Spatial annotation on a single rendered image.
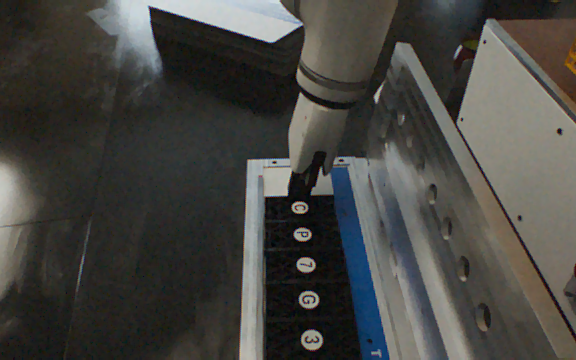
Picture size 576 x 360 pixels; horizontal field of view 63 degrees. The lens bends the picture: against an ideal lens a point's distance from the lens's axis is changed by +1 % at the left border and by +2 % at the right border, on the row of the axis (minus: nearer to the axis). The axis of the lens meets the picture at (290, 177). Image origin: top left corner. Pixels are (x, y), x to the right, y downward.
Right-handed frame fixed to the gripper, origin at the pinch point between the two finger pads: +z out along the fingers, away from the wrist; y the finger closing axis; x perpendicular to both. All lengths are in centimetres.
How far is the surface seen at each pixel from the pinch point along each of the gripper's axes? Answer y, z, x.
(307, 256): 11.7, 1.5, 0.4
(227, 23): -45.5, -1.7, -13.1
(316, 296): 17.6, 1.2, 1.0
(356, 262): 12.1, 1.3, 6.6
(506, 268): 27.9, -18.4, 9.3
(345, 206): 2.1, 1.3, 6.6
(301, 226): 6.7, 1.5, 0.0
